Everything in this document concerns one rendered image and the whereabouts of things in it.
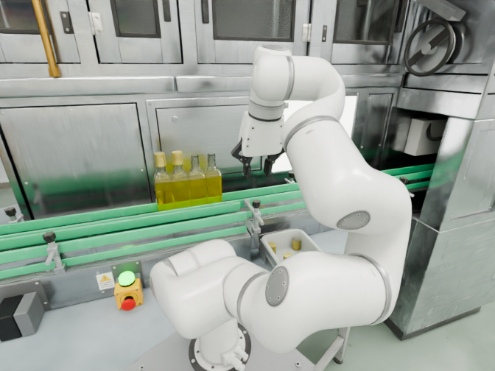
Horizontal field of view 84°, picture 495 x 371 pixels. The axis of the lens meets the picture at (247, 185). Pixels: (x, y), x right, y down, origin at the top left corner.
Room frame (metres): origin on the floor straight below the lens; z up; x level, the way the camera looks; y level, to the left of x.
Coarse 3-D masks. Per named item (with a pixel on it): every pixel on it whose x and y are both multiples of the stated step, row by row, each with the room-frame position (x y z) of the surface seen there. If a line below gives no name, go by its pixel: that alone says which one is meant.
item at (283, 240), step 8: (280, 232) 0.89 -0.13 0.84; (288, 232) 0.89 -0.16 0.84; (296, 232) 0.90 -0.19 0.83; (304, 232) 0.89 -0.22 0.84; (264, 240) 0.84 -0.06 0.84; (272, 240) 0.87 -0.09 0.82; (280, 240) 0.88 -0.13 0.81; (288, 240) 0.89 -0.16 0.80; (296, 240) 0.90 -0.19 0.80; (304, 240) 0.86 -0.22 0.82; (280, 248) 0.88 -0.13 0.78; (288, 248) 0.88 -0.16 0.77; (304, 248) 0.85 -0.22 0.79; (312, 248) 0.81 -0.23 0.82; (272, 256) 0.75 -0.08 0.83; (280, 256) 0.83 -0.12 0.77
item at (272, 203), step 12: (408, 180) 1.19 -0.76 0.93; (420, 180) 1.22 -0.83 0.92; (288, 192) 0.98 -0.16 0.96; (300, 192) 1.00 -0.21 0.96; (216, 204) 0.89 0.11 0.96; (240, 204) 0.92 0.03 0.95; (264, 204) 0.95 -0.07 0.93; (276, 204) 0.97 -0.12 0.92; (288, 204) 0.99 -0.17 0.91; (300, 204) 1.00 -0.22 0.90; (132, 216) 0.79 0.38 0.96; (48, 228) 0.72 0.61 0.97; (60, 228) 0.72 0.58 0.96
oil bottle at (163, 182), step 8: (160, 176) 0.85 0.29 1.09; (168, 176) 0.86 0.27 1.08; (160, 184) 0.84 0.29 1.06; (168, 184) 0.85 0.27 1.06; (160, 192) 0.84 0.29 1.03; (168, 192) 0.85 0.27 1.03; (160, 200) 0.84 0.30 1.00; (168, 200) 0.85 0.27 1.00; (160, 208) 0.84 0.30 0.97; (168, 208) 0.84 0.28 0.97
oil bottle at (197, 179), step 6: (192, 174) 0.88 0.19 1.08; (198, 174) 0.88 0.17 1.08; (204, 174) 0.89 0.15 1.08; (192, 180) 0.87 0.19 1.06; (198, 180) 0.88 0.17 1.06; (204, 180) 0.89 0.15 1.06; (192, 186) 0.87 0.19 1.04; (198, 186) 0.88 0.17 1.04; (204, 186) 0.89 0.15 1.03; (192, 192) 0.87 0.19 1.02; (198, 192) 0.88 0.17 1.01; (204, 192) 0.88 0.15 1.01; (192, 198) 0.87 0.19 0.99; (198, 198) 0.88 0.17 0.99; (204, 198) 0.88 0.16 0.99; (192, 204) 0.87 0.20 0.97; (198, 204) 0.88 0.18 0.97; (204, 204) 0.88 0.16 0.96
